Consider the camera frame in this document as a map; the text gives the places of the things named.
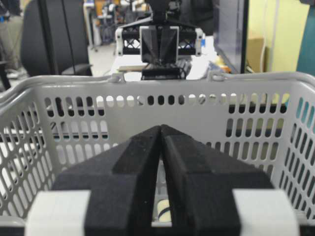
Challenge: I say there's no cardboard box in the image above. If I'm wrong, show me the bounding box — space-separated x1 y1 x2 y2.
246 35 264 73

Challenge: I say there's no dark computer monitor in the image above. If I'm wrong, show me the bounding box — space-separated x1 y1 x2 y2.
213 0 249 74

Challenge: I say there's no black office chair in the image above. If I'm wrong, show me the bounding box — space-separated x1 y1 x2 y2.
20 0 92 77

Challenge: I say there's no cream black-striped item in basket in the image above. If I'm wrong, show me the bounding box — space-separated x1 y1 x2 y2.
157 199 171 222

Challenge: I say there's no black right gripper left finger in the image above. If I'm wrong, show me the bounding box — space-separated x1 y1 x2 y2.
25 126 161 236

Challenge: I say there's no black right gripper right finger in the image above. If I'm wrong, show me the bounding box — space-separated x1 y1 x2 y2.
160 125 301 236

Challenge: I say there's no opposite gripper white black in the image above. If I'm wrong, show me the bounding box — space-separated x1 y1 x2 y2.
115 19 204 63

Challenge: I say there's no grey plastic shopping basket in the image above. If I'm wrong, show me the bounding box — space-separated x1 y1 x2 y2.
0 72 315 236

